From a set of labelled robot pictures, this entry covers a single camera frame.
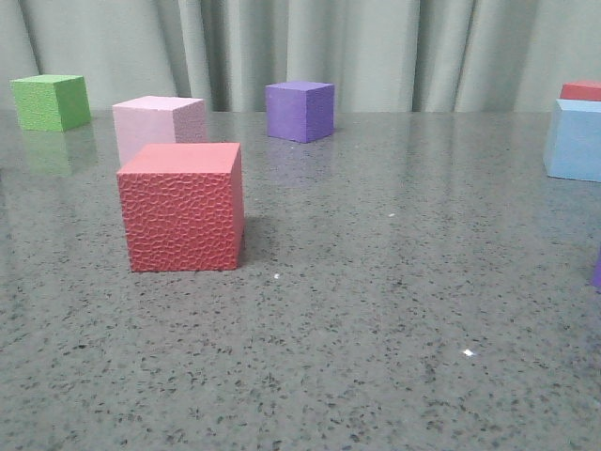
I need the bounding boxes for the pink foam cube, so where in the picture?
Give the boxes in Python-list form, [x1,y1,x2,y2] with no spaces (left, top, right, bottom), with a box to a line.
[112,96,208,165]

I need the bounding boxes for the purple cube at edge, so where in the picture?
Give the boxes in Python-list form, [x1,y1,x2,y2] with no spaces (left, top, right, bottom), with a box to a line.
[591,253,601,288]

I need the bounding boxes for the purple foam cube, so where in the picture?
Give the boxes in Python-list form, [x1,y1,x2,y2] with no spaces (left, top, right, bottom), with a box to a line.
[265,81,335,143]

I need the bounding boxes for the red foam cube far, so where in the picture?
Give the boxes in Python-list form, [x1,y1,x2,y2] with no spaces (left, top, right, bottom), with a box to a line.
[560,80,601,101]

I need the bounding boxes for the large red textured cube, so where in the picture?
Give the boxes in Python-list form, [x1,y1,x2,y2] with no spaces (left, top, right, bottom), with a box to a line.
[116,143,244,272]

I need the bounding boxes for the green foam cube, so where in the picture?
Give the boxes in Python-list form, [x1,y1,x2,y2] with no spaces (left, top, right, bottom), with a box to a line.
[10,74,91,132]

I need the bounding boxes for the light blue foam cube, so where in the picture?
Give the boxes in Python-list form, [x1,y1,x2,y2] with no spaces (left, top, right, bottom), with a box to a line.
[544,99,601,182]

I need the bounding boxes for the grey-green curtain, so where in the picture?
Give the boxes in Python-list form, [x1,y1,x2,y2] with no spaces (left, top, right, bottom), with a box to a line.
[1,1,600,112]

